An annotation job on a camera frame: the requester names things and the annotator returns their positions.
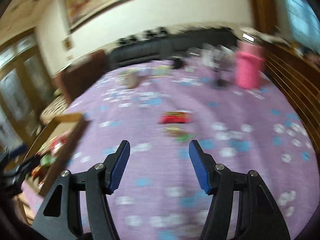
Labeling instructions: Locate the green candy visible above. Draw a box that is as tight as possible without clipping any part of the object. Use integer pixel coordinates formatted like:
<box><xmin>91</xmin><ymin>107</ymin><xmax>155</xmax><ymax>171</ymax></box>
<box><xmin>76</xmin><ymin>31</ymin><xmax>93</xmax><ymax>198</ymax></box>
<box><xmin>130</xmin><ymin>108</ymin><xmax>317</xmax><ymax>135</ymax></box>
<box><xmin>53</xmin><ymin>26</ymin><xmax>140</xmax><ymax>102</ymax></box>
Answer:
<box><xmin>164</xmin><ymin>126</ymin><xmax>195</xmax><ymax>142</ymax></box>

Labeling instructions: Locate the red rectangular snack packet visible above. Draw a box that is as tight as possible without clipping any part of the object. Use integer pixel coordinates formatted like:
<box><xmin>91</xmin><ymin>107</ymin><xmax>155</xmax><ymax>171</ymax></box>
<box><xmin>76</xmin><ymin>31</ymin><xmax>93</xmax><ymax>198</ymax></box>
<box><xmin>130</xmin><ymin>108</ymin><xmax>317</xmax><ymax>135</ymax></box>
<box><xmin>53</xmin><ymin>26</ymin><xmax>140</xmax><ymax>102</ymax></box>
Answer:
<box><xmin>159</xmin><ymin>111</ymin><xmax>193</xmax><ymax>124</ymax></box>

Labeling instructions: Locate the cardboard box tray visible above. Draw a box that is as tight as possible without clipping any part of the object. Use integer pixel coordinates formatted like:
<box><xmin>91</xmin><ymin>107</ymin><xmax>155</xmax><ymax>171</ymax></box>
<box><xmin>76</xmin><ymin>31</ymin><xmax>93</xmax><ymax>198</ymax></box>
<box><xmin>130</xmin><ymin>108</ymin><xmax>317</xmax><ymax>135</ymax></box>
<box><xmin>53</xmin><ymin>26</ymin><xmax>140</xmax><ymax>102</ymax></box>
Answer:
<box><xmin>24</xmin><ymin>113</ymin><xmax>88</xmax><ymax>197</ymax></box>

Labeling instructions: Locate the wooden glass door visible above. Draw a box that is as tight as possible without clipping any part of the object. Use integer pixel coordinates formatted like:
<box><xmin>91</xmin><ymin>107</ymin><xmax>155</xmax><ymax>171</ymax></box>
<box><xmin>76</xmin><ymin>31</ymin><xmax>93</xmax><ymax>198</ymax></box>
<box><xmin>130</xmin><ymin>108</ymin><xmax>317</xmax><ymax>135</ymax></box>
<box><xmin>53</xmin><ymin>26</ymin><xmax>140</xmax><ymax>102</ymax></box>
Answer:
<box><xmin>1</xmin><ymin>29</ymin><xmax>54</xmax><ymax>148</ymax></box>

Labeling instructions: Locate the brown armchair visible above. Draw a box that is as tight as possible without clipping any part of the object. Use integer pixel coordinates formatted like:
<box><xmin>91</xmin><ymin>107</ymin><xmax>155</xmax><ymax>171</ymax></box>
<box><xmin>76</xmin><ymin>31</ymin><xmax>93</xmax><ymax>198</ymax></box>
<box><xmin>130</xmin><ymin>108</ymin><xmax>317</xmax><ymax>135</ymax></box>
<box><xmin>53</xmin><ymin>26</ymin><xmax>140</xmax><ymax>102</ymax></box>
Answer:
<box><xmin>53</xmin><ymin>49</ymin><xmax>110</xmax><ymax>105</ymax></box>

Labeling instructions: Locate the purple floral tablecloth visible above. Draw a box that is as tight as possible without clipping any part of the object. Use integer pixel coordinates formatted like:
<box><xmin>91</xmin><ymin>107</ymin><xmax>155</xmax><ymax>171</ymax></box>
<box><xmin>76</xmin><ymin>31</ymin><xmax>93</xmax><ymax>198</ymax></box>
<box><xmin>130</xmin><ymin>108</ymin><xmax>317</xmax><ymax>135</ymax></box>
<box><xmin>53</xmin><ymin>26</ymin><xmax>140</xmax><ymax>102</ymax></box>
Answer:
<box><xmin>21</xmin><ymin>60</ymin><xmax>318</xmax><ymax>240</ymax></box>

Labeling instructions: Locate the wooden cabinet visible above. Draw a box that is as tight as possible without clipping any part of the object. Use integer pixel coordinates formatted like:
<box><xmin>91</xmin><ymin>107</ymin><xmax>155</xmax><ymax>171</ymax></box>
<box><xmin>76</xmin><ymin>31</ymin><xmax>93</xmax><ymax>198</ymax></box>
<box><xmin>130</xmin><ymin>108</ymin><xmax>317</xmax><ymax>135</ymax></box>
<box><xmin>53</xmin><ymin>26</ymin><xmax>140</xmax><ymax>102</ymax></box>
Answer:
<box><xmin>262</xmin><ymin>39</ymin><xmax>320</xmax><ymax>136</ymax></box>

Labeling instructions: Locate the white ceramic mug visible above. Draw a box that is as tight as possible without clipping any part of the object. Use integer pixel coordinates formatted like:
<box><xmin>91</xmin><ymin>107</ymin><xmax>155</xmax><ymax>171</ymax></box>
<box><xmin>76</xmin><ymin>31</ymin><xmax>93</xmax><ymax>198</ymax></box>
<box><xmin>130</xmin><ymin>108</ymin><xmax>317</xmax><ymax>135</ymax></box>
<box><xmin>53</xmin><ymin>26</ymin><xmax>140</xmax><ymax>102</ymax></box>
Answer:
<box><xmin>118</xmin><ymin>68</ymin><xmax>143</xmax><ymax>89</ymax></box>

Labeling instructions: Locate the pink knitted bottle cover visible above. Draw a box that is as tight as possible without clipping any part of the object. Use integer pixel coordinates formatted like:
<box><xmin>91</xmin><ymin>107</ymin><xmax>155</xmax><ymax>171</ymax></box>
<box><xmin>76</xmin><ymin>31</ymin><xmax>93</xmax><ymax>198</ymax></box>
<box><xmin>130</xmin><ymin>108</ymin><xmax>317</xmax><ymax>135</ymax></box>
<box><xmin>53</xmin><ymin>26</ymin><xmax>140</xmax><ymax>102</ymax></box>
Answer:
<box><xmin>235</xmin><ymin>41</ymin><xmax>265</xmax><ymax>89</ymax></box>

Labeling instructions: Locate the grey phone stand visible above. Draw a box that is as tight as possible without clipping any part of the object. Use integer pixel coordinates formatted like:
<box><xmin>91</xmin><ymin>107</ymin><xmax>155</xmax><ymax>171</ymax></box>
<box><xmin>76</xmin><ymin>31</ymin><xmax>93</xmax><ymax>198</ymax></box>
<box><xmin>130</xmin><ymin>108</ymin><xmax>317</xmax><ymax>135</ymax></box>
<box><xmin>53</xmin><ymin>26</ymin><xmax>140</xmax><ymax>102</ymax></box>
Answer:
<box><xmin>213</xmin><ymin>51</ymin><xmax>233</xmax><ymax>89</ymax></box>

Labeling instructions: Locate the black small cup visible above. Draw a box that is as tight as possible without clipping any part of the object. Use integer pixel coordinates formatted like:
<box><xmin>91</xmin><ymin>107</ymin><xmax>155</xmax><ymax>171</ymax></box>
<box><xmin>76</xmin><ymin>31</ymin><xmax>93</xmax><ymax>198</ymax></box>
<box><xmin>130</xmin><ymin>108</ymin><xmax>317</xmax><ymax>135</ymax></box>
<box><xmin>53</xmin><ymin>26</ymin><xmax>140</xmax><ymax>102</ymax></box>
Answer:
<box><xmin>172</xmin><ymin>57</ymin><xmax>185</xmax><ymax>69</ymax></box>

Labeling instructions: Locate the green booklet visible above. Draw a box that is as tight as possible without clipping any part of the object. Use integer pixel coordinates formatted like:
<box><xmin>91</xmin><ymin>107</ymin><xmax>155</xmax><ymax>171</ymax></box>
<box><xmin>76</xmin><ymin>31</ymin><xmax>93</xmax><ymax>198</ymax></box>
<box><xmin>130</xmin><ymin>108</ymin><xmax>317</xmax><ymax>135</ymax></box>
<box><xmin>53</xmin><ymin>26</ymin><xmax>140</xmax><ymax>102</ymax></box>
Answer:
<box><xmin>149</xmin><ymin>65</ymin><xmax>172</xmax><ymax>78</ymax></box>

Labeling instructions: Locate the black leather sofa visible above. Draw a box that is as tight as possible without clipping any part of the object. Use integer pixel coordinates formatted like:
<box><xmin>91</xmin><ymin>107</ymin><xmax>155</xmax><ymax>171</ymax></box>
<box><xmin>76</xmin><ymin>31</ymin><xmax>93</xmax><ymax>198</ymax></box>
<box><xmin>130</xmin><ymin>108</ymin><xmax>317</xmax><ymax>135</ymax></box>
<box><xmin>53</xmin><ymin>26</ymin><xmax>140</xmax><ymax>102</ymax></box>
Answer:
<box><xmin>108</xmin><ymin>27</ymin><xmax>238</xmax><ymax>69</ymax></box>

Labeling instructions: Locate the window with grille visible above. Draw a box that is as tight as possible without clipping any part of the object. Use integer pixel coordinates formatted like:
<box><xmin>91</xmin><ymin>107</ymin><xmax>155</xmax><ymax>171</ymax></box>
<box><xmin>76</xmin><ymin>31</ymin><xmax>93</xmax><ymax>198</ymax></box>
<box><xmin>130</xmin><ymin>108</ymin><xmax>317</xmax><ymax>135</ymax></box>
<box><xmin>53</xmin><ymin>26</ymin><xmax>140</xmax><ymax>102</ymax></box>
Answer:
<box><xmin>284</xmin><ymin>0</ymin><xmax>319</xmax><ymax>53</ymax></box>

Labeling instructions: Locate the small wall plaque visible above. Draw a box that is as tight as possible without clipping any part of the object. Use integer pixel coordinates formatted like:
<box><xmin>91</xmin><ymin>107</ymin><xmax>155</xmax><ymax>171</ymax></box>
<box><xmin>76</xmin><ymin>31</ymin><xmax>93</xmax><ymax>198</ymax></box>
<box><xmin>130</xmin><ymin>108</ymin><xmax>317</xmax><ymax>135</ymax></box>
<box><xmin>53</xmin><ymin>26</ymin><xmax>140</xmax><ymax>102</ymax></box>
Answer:
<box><xmin>62</xmin><ymin>36</ymin><xmax>73</xmax><ymax>51</ymax></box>

